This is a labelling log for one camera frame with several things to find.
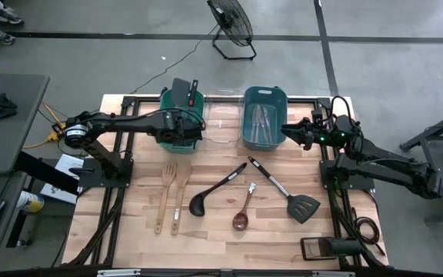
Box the black metal frame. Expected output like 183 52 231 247
67 94 390 270

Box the silver aluminium bracket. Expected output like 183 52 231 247
97 269 142 277
311 271 356 277

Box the wooden slotted spatula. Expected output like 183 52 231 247
155 162 178 235

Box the black folded object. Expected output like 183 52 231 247
0 92 18 120

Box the coiled black cable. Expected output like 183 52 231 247
350 207 387 257

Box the blue plastic bin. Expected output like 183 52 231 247
241 85 288 152

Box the black table frame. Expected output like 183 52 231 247
398 105 443 224

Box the wooden solid spatula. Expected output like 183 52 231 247
170 163 192 236

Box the white and yellow can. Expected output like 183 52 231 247
15 190 45 215

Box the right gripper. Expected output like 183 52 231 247
281 110 336 151

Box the green plastic bin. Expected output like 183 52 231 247
158 86 207 155

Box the clear plastic bin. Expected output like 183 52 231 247
202 88 245 145

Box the dark wooden spoon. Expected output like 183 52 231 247
231 182 257 232

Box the black device with frame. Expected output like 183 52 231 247
300 236 365 262

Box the black solid spatula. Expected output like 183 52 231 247
171 77 191 108

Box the black plastic ladle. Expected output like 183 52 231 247
188 162 248 217

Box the black fan cable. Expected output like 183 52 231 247
128 25 221 95

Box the person's foot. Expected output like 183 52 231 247
0 25 16 46
0 5 25 27

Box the black floor fan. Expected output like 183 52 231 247
206 0 258 62

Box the white booklet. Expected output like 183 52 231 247
39 153 86 205

